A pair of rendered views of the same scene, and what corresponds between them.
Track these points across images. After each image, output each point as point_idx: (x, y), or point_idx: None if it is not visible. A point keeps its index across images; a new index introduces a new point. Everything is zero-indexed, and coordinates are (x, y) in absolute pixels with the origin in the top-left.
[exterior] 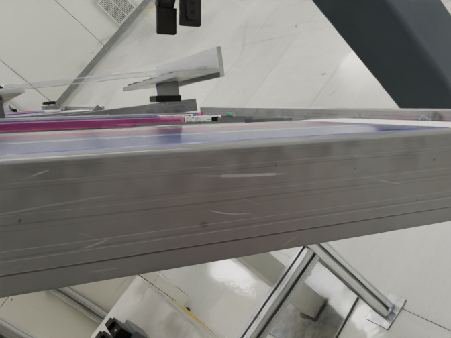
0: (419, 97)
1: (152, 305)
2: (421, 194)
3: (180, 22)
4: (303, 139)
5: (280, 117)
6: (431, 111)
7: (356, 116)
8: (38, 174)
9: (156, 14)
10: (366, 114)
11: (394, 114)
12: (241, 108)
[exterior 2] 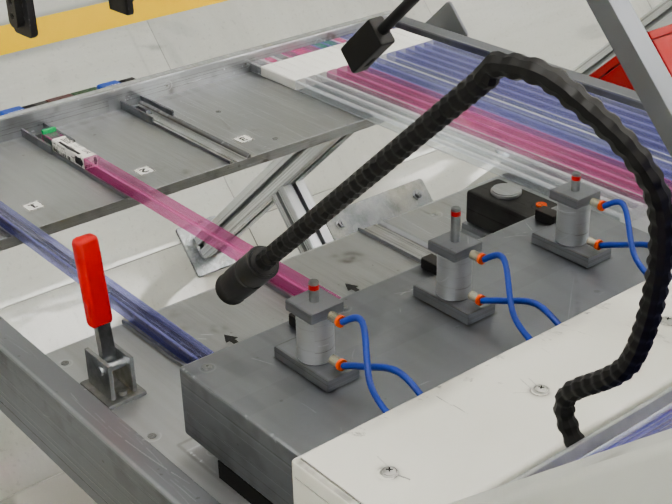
0: None
1: (67, 492)
2: None
3: (133, 10)
4: (556, 66)
5: (116, 101)
6: (325, 33)
7: (247, 60)
8: None
9: (27, 4)
10: (259, 55)
11: (291, 45)
12: (10, 119)
